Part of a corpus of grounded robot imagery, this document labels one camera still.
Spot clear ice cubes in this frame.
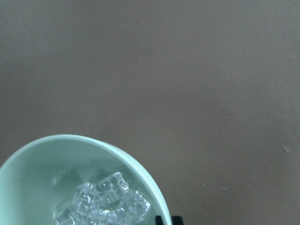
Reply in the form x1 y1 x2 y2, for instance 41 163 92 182
55 172 151 225

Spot mint green bowl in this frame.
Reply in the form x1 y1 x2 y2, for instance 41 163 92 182
0 135 172 225

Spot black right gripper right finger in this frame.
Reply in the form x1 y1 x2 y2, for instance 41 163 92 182
172 216 183 225

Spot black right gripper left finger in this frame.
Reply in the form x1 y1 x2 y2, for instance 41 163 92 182
155 215 164 225

